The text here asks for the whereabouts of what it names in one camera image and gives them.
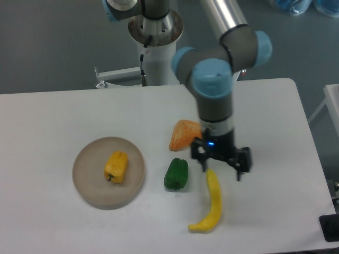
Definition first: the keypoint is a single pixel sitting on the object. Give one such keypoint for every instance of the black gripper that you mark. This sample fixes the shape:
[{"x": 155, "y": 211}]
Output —
[{"x": 221, "y": 148}]

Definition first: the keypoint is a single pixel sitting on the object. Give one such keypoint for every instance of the yellow bell pepper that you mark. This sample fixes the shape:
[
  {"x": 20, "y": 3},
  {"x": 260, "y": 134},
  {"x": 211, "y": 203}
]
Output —
[{"x": 116, "y": 167}]

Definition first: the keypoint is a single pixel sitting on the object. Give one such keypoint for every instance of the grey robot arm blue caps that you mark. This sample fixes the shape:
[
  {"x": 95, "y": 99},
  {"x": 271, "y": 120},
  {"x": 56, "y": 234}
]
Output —
[{"x": 207, "y": 74}]

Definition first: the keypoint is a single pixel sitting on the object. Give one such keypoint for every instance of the green bell pepper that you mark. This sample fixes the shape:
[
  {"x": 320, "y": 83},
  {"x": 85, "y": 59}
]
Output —
[{"x": 177, "y": 174}]

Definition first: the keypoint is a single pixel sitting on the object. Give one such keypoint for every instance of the beige round plate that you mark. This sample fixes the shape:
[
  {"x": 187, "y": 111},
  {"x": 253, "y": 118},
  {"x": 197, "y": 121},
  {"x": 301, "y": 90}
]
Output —
[{"x": 99, "y": 190}]

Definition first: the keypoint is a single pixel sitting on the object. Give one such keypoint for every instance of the orange triangular sandwich toy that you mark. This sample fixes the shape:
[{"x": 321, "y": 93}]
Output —
[{"x": 184, "y": 132}]

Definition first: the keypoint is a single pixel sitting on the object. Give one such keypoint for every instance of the yellow banana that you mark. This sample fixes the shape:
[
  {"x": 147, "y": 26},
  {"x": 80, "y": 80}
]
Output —
[{"x": 209, "y": 222}]

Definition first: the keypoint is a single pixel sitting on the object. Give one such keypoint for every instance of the white right stand leg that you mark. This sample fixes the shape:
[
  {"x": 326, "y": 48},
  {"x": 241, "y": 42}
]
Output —
[{"x": 239, "y": 74}]

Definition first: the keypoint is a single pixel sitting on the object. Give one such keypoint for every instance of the black device at table edge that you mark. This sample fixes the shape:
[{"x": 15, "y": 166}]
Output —
[{"x": 329, "y": 226}]

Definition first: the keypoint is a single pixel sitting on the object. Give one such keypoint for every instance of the white side table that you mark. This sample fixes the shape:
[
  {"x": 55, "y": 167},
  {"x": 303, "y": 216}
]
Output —
[{"x": 330, "y": 101}]

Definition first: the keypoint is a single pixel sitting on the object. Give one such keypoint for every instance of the blue plastic bag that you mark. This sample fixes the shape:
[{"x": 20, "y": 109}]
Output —
[
  {"x": 327, "y": 7},
  {"x": 291, "y": 7}
]

